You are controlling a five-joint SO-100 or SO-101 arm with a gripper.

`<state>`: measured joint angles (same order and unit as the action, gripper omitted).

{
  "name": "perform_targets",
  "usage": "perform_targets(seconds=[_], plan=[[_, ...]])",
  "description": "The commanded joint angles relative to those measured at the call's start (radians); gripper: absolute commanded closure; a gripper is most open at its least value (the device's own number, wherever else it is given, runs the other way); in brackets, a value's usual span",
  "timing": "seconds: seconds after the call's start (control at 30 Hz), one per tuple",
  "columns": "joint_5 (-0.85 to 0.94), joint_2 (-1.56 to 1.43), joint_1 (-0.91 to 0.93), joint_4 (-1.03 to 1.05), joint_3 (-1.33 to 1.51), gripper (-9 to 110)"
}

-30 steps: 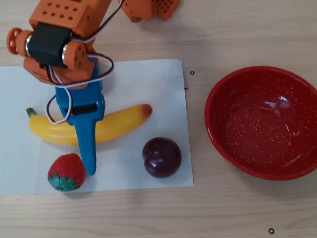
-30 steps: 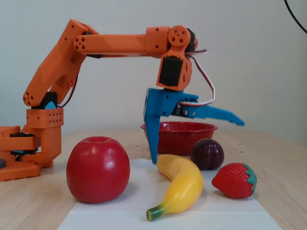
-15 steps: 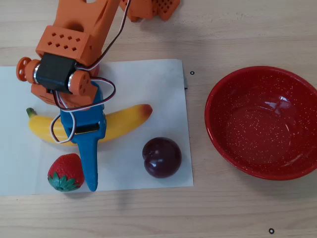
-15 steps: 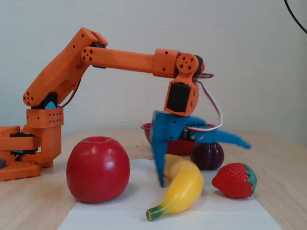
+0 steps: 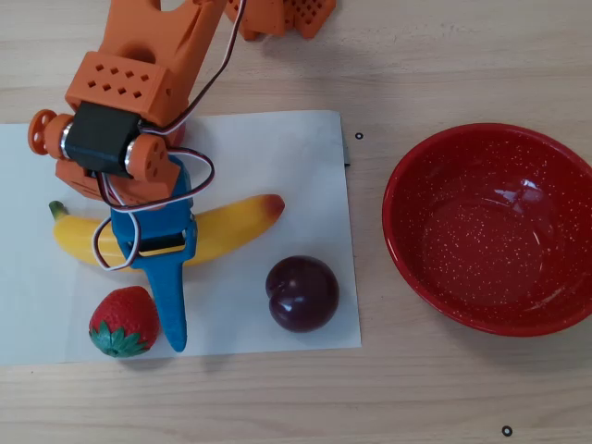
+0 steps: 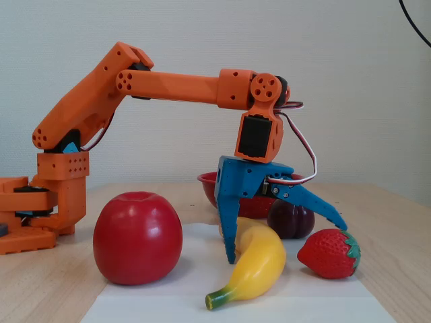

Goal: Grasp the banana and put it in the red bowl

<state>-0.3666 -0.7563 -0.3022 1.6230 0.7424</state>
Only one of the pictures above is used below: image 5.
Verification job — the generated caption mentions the yellow toy banana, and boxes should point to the yellow toy banana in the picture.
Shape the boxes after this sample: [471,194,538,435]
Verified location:
[48,193,287,274]

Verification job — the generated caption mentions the purple toy plum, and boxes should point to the purple toy plum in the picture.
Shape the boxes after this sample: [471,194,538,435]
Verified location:
[265,254,341,334]

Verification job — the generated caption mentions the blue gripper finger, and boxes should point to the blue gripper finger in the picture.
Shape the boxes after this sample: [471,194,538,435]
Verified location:
[123,220,201,353]

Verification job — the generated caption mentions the red speckled enamel bowl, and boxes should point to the red speckled enamel bowl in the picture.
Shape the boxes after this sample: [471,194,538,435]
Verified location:
[381,122,592,338]

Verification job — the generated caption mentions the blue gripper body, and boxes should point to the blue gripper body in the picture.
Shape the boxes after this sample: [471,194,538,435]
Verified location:
[109,154,199,254]

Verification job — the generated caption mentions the red toy strawberry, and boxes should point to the red toy strawberry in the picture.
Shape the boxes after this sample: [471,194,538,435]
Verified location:
[88,285,162,359]

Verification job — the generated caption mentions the white paper sheet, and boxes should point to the white paper sheet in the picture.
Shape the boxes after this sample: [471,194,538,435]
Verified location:
[64,109,364,366]
[0,122,96,367]

